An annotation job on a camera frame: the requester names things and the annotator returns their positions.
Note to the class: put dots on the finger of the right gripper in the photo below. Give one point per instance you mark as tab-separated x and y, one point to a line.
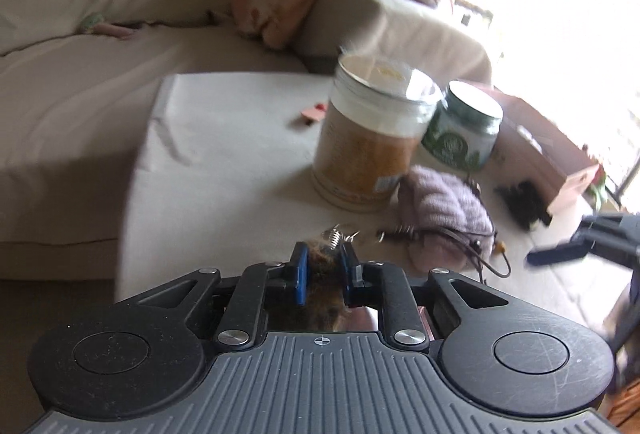
562	253

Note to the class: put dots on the metal spring hair clip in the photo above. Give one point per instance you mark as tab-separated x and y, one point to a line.
339	234

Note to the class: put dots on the clear jar silver lid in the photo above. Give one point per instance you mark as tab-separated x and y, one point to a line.
378	112

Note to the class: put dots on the black hair claw clip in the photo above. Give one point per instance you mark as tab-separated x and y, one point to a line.
525	204

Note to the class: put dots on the small pink item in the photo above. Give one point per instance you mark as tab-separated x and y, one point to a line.
314	114

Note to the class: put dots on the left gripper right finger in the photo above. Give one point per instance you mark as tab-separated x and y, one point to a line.
384	287

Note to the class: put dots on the white jar green lid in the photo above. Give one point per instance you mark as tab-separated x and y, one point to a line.
464	127

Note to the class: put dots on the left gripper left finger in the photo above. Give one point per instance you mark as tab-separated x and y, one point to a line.
260	289

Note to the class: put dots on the brown furry scrunchie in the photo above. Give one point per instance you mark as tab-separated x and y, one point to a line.
324	309

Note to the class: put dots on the beige sofa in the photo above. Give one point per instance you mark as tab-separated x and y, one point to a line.
79	78

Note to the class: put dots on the pink cardboard box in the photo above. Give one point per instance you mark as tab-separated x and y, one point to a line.
530	148

